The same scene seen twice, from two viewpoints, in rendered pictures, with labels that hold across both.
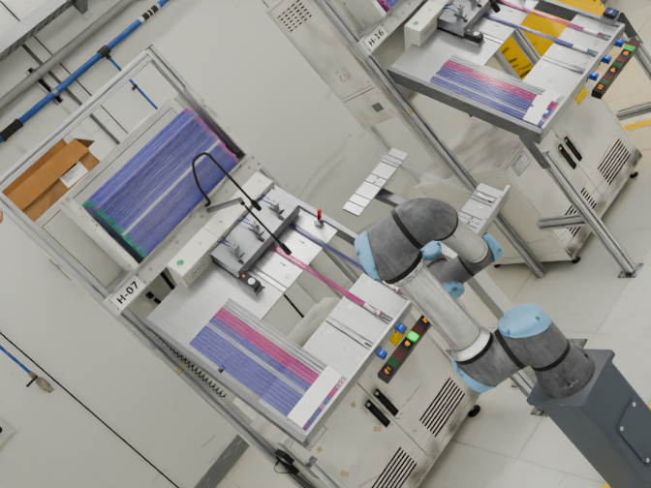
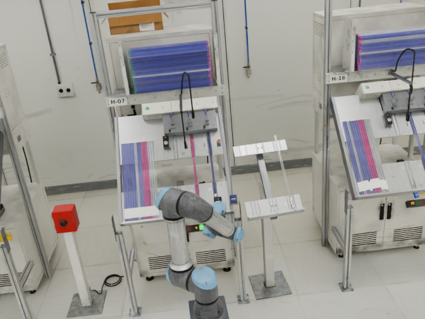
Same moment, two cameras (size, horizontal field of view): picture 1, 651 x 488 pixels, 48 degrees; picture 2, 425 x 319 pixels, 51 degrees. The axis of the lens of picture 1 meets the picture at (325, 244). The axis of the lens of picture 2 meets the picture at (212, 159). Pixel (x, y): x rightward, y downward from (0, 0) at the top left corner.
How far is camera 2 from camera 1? 1.01 m
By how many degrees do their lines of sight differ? 21
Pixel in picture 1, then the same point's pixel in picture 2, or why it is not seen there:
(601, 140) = (410, 219)
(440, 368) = (223, 242)
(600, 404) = not seen: outside the picture
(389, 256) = (166, 207)
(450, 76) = (353, 129)
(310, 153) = (304, 84)
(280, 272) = (182, 149)
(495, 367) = (178, 281)
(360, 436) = (164, 236)
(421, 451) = not seen: hidden behind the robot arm
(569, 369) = (203, 310)
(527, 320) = (202, 280)
